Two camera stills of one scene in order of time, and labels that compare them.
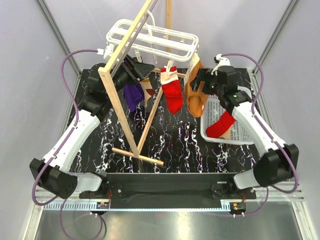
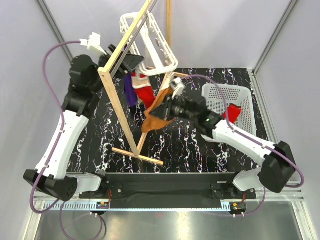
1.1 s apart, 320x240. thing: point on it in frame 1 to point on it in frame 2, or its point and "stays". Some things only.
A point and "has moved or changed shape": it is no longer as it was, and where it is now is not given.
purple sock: x=133 y=94 stays
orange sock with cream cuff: x=196 y=101 to x=150 y=122
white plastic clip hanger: x=170 y=44 has moved or changed shape
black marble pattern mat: x=150 y=127 stays
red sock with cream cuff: x=172 y=87 to x=143 y=90
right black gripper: x=205 y=75 to x=165 y=111
